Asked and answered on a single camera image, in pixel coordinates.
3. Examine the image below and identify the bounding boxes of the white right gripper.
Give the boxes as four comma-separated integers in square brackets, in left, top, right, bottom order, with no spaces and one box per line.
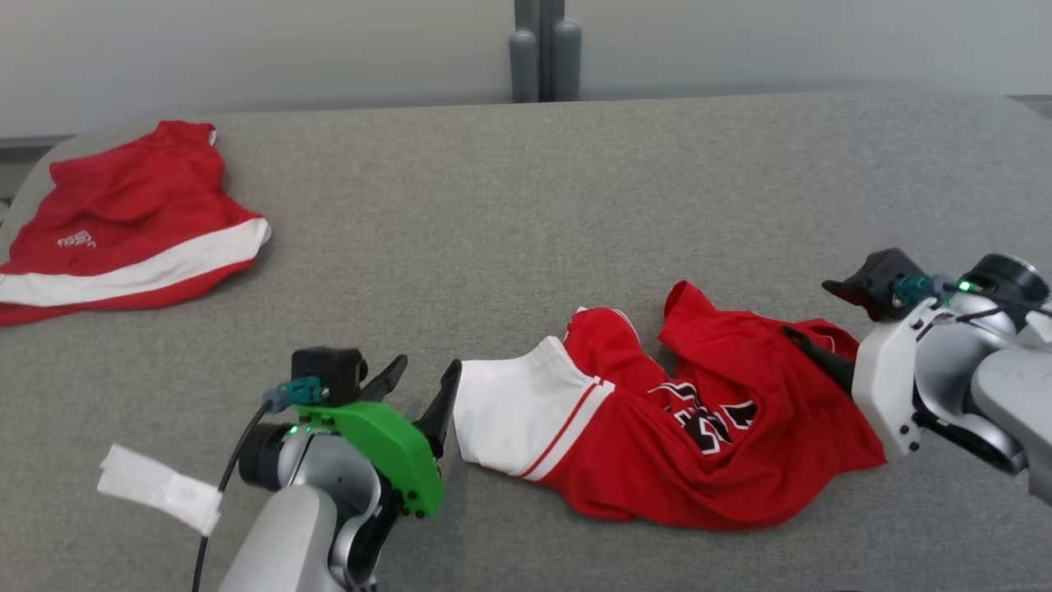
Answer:
[782,300,943,456]

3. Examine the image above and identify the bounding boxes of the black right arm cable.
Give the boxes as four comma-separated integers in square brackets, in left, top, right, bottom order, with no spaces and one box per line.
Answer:
[893,274,1052,323]

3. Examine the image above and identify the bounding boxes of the grey partition post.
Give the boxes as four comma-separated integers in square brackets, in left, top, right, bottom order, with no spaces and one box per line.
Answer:
[508,0,583,104]

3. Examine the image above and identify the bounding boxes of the red white sports jersey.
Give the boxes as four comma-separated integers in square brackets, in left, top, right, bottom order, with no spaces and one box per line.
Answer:
[453,280,888,531]

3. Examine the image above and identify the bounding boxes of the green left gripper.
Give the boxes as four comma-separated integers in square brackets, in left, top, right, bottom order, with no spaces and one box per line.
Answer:
[296,354,464,520]

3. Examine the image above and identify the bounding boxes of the white left cable tag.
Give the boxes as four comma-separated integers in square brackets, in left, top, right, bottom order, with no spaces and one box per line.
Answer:
[97,444,224,537]

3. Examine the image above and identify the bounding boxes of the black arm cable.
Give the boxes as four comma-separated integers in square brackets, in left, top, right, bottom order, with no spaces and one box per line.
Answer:
[893,274,1052,323]
[191,376,324,592]

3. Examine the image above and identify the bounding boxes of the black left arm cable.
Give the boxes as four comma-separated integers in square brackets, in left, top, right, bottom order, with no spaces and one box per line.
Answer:
[191,376,324,592]

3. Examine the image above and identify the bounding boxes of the red shorts with white stripe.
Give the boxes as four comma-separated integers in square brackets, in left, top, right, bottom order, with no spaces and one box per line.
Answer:
[0,120,272,327]

